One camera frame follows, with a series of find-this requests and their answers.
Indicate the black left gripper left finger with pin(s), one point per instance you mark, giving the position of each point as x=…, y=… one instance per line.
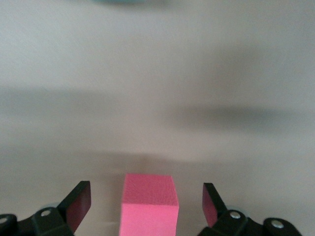
x=49, y=223

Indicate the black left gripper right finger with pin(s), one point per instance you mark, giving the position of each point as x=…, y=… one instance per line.
x=231, y=225

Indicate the red foam cube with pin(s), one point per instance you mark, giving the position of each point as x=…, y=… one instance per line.
x=147, y=209

